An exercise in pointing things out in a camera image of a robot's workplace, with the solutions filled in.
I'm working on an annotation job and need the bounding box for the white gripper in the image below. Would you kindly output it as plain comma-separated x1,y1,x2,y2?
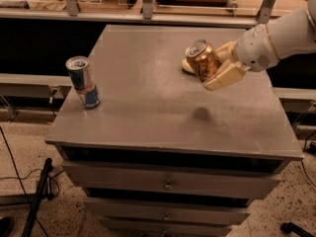
202,24,279,91

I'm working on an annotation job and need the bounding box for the orange soda can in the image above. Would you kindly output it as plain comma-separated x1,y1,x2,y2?
185,39,221,83

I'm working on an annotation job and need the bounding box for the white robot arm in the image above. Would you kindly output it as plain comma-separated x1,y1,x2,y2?
202,0,316,91

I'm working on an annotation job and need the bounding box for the blue silver energy drink can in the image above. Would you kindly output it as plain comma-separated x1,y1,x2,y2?
66,56,100,109

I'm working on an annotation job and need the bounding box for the yellow sponge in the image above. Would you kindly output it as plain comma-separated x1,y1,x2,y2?
182,59,195,74

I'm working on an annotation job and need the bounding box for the grey drawer cabinet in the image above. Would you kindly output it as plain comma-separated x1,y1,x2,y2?
47,26,302,228

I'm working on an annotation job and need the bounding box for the black object floor right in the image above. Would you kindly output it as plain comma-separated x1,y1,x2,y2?
280,222,315,237

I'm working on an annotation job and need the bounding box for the top grey drawer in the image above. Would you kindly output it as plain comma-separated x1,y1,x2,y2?
62,160,281,199

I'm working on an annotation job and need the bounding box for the grey drawer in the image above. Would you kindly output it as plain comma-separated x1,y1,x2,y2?
99,216,232,237
85,197,250,225
62,160,281,199

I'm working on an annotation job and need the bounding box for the middle grey drawer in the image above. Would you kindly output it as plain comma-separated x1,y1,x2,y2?
85,197,250,225

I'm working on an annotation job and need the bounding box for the bottom grey drawer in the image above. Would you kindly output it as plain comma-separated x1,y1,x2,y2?
99,216,232,237

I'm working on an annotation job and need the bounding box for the black tripod leg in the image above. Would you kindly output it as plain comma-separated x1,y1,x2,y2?
22,158,53,237

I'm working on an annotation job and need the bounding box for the black floor cable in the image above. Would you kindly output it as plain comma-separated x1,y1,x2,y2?
0,125,49,237

